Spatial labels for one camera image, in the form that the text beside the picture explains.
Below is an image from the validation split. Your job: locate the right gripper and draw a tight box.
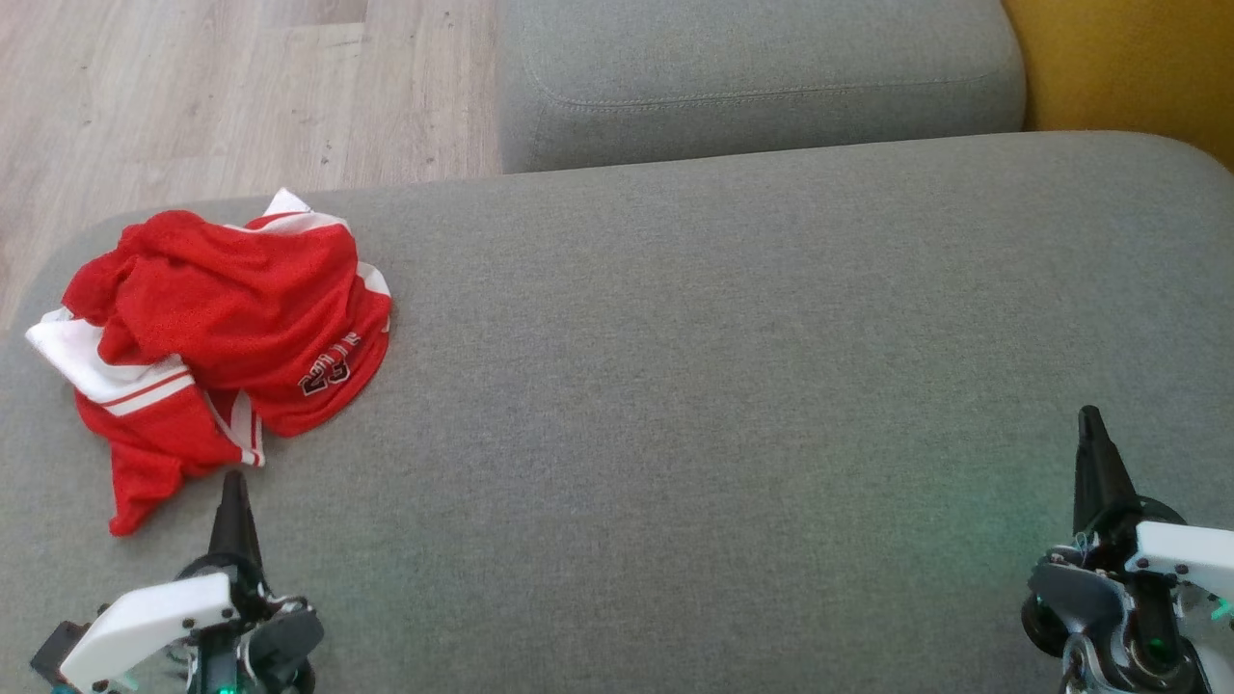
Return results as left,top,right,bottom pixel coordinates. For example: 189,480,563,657
1020,405,1234,694

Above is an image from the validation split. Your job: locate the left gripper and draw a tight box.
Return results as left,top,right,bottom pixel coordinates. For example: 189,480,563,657
58,470,326,694

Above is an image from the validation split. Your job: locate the red shorts white waistband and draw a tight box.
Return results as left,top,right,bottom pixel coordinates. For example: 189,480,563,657
63,188,394,440

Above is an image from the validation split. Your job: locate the yellow fabric cushion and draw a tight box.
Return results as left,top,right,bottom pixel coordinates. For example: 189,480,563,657
1001,0,1234,173

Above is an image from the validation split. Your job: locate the grey sofa seat cushion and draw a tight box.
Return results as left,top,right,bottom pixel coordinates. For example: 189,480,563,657
0,130,1234,694

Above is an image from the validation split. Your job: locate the grey sofa back cushion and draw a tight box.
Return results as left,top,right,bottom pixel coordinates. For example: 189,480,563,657
495,0,1028,174

